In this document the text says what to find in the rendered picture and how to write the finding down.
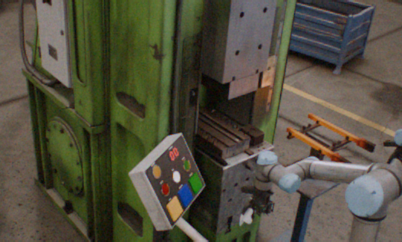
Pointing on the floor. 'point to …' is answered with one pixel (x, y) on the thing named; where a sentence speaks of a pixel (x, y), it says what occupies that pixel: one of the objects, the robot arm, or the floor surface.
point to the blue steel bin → (331, 30)
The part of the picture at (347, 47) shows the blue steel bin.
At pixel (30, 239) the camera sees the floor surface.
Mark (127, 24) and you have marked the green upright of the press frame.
